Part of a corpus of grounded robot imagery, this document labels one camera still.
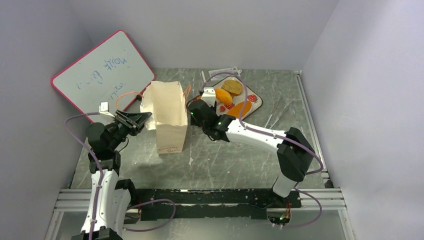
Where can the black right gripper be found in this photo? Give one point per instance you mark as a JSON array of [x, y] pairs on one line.
[[198, 108]]

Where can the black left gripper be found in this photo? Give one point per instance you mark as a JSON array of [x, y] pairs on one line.
[[133, 120]]

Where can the small orange fake bun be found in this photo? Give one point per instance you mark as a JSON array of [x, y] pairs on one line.
[[241, 108]]

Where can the orange fake bread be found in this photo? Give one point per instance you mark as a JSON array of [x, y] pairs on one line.
[[223, 96]]

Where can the white paper bag orange handles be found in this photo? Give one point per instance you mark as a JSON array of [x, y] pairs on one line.
[[166, 101]]

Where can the yellow fake bread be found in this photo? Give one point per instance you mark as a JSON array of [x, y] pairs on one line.
[[233, 87]]

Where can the metal tongs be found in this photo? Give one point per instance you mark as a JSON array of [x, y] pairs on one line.
[[276, 115]]

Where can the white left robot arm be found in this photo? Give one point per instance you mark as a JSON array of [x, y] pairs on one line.
[[110, 196]]

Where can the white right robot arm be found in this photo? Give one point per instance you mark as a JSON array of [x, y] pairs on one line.
[[293, 151]]

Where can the strawberry pattern tray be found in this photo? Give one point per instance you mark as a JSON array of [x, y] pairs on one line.
[[246, 95]]

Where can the clear plastic package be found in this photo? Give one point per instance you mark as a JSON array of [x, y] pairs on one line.
[[220, 74]]

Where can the white pen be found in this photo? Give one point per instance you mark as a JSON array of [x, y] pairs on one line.
[[203, 77]]

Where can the pink framed whiteboard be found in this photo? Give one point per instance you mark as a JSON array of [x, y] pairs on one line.
[[111, 72]]

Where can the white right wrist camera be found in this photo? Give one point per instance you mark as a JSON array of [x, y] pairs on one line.
[[209, 96]]

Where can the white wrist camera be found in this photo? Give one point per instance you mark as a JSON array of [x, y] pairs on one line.
[[209, 96], [105, 109]]

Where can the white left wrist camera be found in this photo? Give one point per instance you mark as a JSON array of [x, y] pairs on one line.
[[105, 109]]

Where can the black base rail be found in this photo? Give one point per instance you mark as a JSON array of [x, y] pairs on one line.
[[255, 203]]

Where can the aluminium frame rail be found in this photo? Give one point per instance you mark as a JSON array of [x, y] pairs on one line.
[[205, 164]]

